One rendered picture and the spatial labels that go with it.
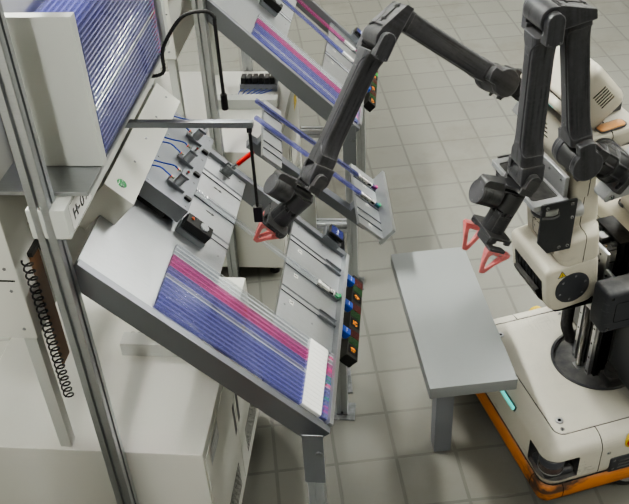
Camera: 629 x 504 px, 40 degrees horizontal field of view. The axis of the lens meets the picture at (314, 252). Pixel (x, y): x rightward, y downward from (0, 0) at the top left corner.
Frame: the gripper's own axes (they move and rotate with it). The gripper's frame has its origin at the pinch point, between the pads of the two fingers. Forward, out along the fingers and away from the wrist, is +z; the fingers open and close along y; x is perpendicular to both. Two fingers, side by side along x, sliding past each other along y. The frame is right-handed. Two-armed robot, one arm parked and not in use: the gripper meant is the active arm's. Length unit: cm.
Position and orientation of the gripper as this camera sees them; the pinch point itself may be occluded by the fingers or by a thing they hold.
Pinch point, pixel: (257, 237)
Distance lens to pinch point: 233.7
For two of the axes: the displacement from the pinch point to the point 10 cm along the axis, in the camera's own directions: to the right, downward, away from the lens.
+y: -0.9, 6.1, -7.9
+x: 7.4, 5.7, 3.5
